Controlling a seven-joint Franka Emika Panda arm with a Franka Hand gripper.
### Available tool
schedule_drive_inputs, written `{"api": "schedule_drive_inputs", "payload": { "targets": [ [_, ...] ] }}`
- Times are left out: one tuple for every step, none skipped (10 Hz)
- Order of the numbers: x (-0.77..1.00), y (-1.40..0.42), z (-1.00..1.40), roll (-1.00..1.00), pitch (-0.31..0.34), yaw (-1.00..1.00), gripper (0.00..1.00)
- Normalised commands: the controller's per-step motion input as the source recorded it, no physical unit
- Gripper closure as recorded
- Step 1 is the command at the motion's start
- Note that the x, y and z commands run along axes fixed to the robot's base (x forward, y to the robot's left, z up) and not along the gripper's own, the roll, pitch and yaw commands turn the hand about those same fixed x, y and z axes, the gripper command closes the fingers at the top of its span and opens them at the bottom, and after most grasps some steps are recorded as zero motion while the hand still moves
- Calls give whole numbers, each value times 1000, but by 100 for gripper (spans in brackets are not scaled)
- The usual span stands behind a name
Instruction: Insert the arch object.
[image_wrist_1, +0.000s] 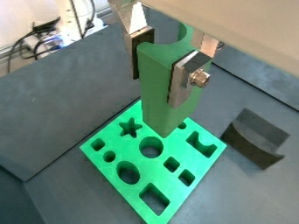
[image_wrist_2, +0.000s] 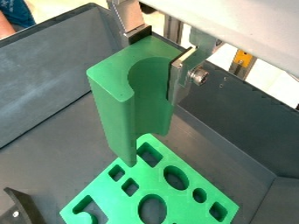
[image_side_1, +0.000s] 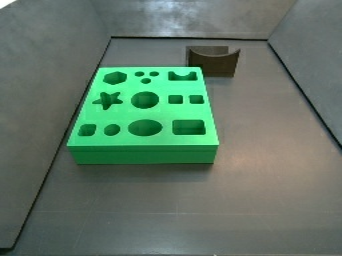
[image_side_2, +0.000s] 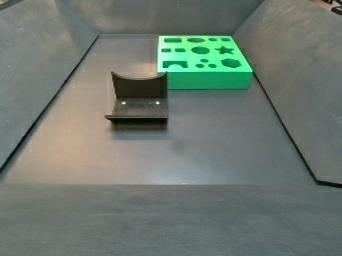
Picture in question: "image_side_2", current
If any black curved holder stand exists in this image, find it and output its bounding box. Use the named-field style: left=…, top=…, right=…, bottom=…
left=106, top=72, right=169, bottom=122

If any green shape sorter block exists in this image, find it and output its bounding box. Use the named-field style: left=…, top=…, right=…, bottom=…
left=158, top=35, right=254, bottom=90

